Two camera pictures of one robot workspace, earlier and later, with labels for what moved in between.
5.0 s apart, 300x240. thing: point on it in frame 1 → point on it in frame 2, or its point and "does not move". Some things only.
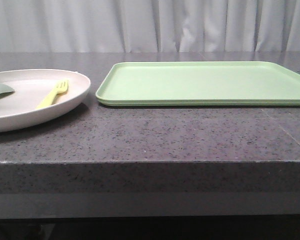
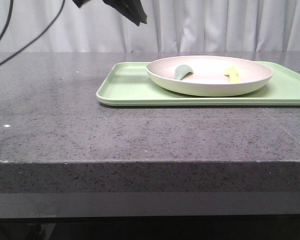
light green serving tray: x=203 y=83 does not move
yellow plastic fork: x=61 y=88 → x=233 y=75
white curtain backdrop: x=149 y=26 does not move
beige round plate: x=18 y=110 → x=209 y=78
